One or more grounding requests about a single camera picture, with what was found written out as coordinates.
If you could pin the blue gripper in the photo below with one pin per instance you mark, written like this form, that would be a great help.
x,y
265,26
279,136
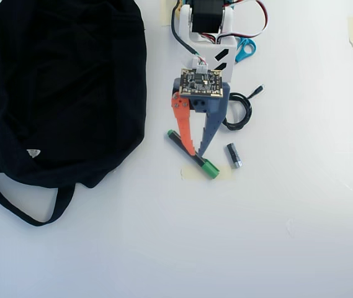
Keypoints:
x,y
205,107

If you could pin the black fabric bag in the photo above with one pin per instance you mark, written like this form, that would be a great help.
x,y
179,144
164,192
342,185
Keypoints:
x,y
55,93

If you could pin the black marker green cap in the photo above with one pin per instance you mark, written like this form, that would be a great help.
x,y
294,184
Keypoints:
x,y
208,170

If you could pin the wide beige tape strip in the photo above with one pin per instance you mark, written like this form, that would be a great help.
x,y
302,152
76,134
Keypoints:
x,y
191,174

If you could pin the small black battery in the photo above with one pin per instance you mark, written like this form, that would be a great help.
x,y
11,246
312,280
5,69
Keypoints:
x,y
233,155

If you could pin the camera circuit board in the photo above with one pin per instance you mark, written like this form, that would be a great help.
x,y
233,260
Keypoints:
x,y
199,82

